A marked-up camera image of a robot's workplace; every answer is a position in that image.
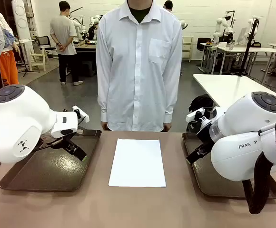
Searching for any brown work table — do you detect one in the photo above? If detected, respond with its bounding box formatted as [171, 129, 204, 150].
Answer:
[75, 40, 98, 57]

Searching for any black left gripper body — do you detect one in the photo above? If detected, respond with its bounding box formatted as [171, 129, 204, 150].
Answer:
[40, 129, 81, 149]

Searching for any person in white shirt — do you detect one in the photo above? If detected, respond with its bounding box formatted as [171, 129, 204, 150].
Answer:
[96, 0, 183, 133]

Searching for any person's right forearm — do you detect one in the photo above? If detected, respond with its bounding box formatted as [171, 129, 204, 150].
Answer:
[97, 71, 116, 124]

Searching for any white table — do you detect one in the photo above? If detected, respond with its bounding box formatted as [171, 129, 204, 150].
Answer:
[192, 74, 276, 112]

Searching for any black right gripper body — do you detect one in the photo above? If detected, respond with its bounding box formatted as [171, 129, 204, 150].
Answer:
[194, 117, 216, 146]

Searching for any black backpack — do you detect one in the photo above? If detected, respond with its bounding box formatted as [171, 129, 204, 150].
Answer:
[188, 94, 216, 113]

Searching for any white A4 paper sheet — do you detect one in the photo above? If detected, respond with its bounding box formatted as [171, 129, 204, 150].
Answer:
[108, 138, 167, 188]

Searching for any person's left forearm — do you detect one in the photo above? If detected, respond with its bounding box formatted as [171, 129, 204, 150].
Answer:
[163, 71, 183, 124]

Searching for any brown plastic handled tray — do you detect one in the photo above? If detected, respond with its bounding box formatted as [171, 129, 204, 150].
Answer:
[181, 132, 276, 199]
[0, 129, 103, 192]

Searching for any long white desk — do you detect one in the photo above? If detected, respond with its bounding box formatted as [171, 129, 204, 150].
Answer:
[216, 46, 276, 74]

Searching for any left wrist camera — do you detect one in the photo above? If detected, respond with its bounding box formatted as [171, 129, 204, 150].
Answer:
[72, 105, 90, 124]

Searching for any black light stand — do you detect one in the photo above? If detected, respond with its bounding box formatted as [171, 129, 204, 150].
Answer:
[17, 42, 40, 78]

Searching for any tall white standing unit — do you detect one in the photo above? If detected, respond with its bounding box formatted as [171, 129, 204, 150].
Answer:
[11, 0, 32, 40]

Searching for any white shelf rack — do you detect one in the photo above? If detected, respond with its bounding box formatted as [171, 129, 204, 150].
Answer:
[182, 37, 193, 63]

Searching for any seated person in black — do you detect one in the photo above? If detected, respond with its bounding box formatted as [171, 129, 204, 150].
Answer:
[88, 25, 98, 40]

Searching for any man in grey t-shirt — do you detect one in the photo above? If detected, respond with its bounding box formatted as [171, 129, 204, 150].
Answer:
[49, 1, 84, 86]

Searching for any white folding chair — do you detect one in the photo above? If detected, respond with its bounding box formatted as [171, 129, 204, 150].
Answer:
[30, 39, 51, 72]

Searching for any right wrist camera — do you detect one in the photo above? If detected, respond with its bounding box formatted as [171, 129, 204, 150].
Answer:
[185, 107, 206, 123]

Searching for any black office chair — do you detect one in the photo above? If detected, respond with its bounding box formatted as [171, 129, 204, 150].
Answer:
[34, 35, 58, 59]
[197, 38, 212, 52]

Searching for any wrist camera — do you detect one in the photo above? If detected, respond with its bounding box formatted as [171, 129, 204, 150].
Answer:
[72, 105, 90, 124]
[185, 107, 206, 123]

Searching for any black tripod stand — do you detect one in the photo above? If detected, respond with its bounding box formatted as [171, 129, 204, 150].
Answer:
[237, 17, 260, 77]

